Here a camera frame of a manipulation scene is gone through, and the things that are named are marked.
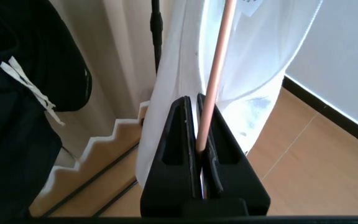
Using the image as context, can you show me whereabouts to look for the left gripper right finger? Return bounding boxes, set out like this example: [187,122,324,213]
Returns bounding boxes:
[196,93,272,218]

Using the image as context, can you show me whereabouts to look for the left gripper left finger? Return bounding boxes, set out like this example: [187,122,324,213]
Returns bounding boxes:
[140,95,203,218]

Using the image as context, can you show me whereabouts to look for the pink clothes hanger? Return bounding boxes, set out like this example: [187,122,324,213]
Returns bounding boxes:
[195,0,239,154]

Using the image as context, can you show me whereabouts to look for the white printed T-shirt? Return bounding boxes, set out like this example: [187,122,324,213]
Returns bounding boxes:
[135,0,324,189]

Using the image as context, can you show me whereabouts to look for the black shorts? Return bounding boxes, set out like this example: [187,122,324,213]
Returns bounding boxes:
[0,0,93,219]

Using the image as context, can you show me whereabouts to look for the black clothes rack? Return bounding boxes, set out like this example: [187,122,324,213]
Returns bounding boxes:
[42,0,165,217]

